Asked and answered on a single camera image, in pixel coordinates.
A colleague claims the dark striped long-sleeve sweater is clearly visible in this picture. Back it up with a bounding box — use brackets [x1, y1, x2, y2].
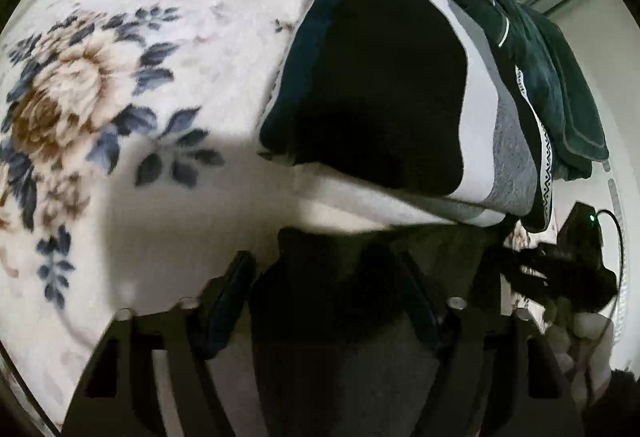
[248, 225, 506, 436]

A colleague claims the dark green folded blanket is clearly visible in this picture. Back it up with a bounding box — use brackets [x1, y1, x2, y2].
[453, 0, 610, 182]

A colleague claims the white headboard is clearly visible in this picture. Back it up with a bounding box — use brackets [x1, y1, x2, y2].
[553, 0, 639, 373]

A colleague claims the folded black grey striped sweater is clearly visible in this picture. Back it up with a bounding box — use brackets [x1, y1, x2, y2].
[258, 0, 553, 232]

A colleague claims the floral bed cover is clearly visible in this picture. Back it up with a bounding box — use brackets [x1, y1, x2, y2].
[0, 0, 417, 423]

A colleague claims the black cable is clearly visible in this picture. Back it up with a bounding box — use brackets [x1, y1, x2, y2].
[574, 208, 629, 398]

